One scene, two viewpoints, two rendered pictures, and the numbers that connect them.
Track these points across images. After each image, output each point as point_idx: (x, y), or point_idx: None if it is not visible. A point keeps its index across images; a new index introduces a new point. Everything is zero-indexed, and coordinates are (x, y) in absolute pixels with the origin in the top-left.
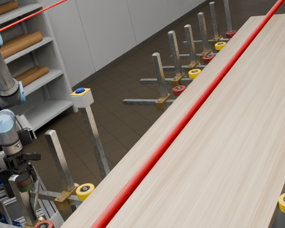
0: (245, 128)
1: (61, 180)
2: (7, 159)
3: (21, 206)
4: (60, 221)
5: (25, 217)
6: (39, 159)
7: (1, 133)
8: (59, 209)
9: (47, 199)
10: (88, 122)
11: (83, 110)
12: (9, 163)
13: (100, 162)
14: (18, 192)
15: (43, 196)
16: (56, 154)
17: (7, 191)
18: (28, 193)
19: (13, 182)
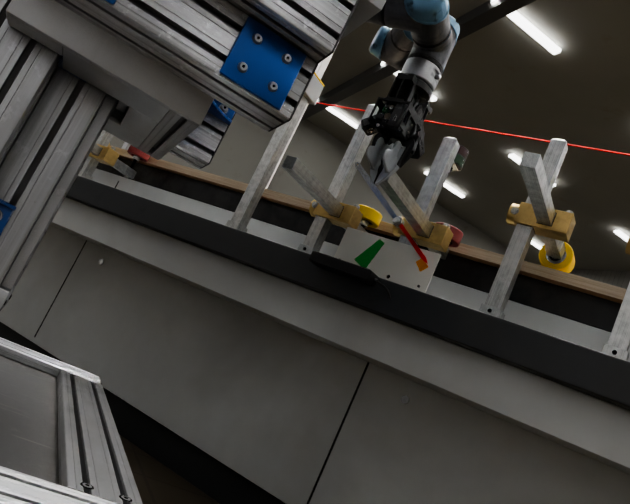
0: None
1: (343, 183)
2: (430, 108)
3: (439, 187)
4: (340, 248)
5: (429, 206)
6: (372, 134)
7: (443, 71)
8: (352, 225)
9: (327, 201)
10: (295, 123)
11: (303, 104)
12: (423, 115)
13: (261, 189)
14: (451, 165)
15: (325, 193)
16: (368, 143)
17: (220, 143)
18: (310, 175)
19: (458, 148)
